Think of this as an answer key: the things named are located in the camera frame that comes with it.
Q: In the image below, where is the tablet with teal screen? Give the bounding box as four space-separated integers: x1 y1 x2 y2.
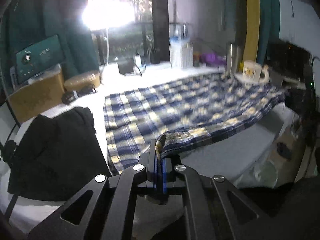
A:
16 35 66 84

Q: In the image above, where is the white desk lamp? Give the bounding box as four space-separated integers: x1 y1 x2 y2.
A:
82 0 137 67

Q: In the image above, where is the purple cloth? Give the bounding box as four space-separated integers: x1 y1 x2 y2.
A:
201 53 227 65

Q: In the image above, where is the blue yellow plaid shirt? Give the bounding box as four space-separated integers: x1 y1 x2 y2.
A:
104 74 287 177

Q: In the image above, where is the black window post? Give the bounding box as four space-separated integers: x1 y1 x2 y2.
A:
150 0 170 63

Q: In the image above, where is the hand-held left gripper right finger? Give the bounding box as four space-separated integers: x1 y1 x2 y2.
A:
160 154 283 240

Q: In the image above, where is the black monitor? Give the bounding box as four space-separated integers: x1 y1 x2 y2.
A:
266 40 312 85

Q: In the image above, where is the white charger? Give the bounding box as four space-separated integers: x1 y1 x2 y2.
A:
134 54 146 69

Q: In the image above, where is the steel tumbler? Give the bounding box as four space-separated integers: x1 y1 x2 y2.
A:
226 43 242 74

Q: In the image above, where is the yellow curtain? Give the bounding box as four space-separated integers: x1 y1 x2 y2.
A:
243 0 261 63

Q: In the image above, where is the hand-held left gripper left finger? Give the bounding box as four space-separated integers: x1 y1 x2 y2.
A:
27 140 160 240

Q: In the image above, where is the black charger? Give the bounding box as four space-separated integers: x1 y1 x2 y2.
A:
117 59 137 75

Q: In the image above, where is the black cable bundle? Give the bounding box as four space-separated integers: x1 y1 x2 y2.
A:
62 86 98 104

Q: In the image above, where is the cardboard box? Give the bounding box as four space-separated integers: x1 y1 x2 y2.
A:
9 64 65 123

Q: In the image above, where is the tan lidded container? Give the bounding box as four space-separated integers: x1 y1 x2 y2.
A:
64 70 101 93

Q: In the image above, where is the black cloth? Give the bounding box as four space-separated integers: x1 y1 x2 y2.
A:
7 107 112 202

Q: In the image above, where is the clear plastic bag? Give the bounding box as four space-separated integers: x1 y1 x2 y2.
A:
170 26 192 46

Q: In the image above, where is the cream cartoon mug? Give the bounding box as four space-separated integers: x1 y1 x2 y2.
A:
242 60 270 84

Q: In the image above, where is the white plastic basket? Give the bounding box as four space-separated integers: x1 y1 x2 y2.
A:
169 42 194 68

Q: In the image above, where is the teal curtain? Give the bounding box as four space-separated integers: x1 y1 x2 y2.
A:
257 0 280 64
2 0 100 73

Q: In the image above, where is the black round object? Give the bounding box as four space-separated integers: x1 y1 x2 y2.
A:
4 140 17 165

